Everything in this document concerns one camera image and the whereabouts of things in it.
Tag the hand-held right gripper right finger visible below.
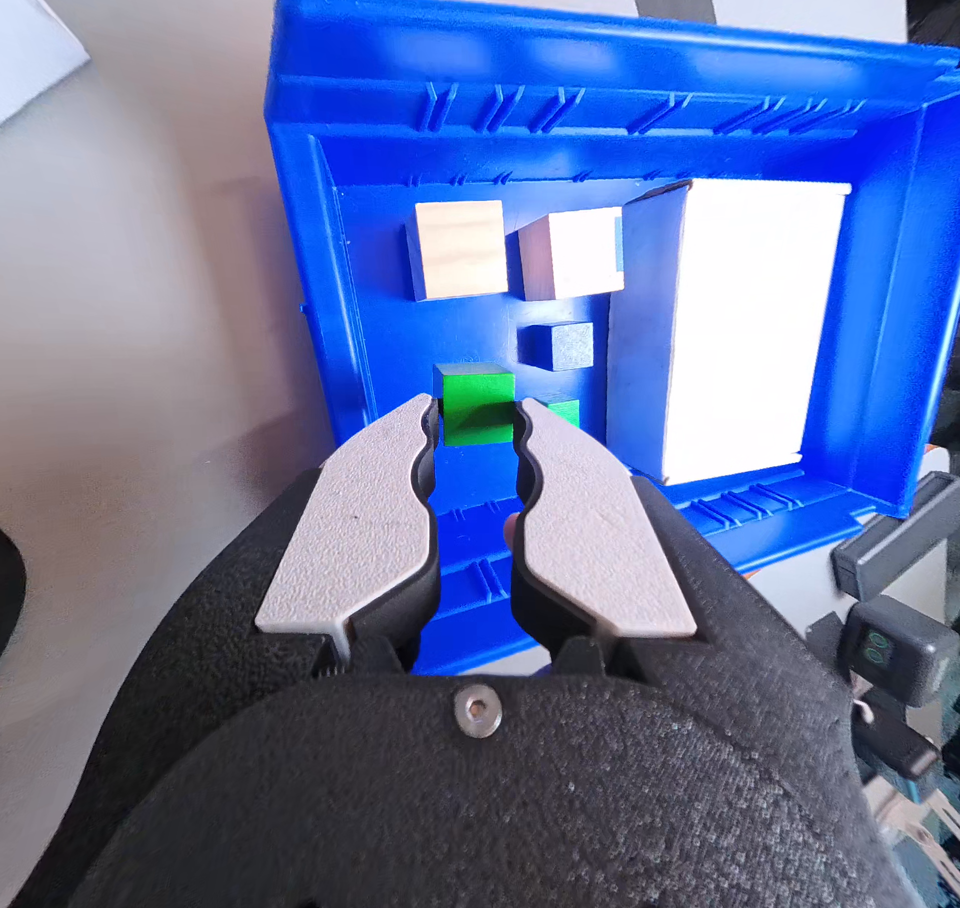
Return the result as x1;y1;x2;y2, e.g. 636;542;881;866
510;395;700;644

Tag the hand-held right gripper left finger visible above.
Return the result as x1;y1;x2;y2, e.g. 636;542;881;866
255;392;444;663

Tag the blue plastic bin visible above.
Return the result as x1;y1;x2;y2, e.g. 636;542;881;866
262;0;960;677

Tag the white cardboard mailer box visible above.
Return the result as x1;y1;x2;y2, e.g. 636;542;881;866
0;0;93;129
604;176;854;488

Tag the blue wooden cube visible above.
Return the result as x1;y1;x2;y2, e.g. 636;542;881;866
519;320;595;372

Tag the plain wooden cube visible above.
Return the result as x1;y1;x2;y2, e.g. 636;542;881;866
517;206;626;302
405;199;508;302

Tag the black textured armrest pad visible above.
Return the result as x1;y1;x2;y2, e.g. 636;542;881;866
0;529;28;656

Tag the black camera rig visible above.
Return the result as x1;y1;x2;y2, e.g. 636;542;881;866
806;469;960;908

